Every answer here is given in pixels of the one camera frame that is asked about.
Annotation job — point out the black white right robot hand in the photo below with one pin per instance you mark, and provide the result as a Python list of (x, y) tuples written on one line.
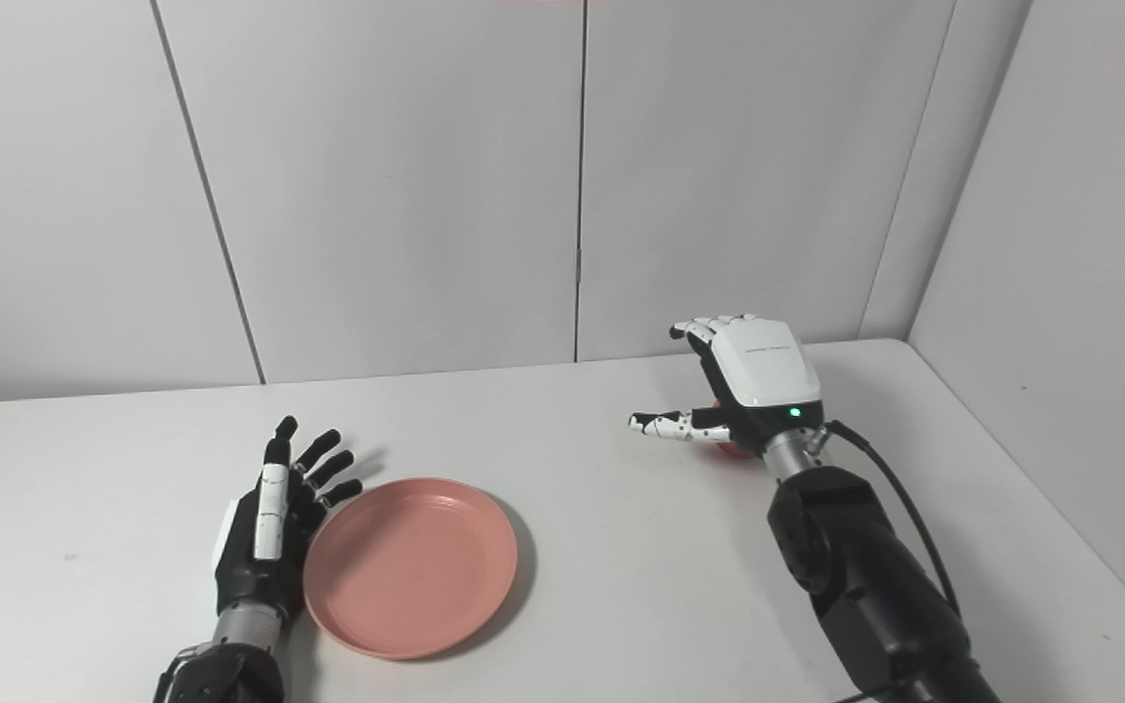
[(768, 376)]

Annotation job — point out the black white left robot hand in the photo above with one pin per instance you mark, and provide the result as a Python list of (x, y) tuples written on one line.
[(265, 537)]

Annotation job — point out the red yellow pomegranate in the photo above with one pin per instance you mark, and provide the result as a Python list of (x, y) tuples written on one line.
[(733, 450)]

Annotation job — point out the pink round plate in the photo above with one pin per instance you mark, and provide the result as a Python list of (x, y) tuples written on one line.
[(411, 566)]

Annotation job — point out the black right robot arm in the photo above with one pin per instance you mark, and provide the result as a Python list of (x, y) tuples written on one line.
[(865, 586)]

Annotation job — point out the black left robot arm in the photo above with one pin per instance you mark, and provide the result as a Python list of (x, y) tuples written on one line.
[(230, 674)]

